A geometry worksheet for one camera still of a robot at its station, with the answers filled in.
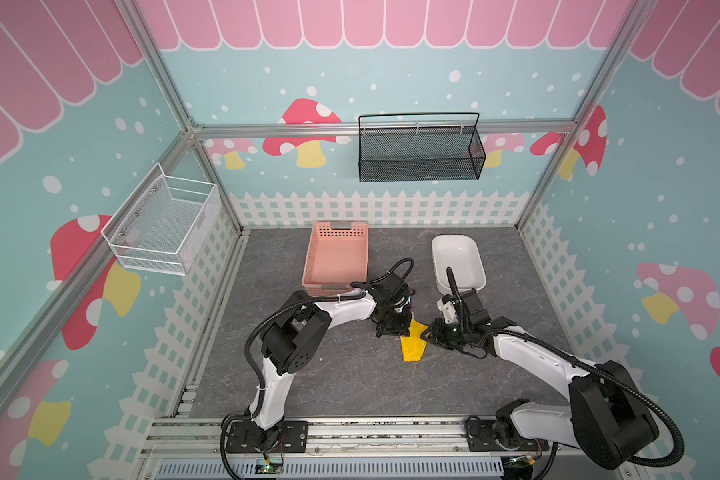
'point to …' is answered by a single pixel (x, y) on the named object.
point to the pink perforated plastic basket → (336, 257)
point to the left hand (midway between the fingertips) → (408, 338)
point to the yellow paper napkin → (413, 345)
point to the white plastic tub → (461, 253)
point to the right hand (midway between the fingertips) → (421, 335)
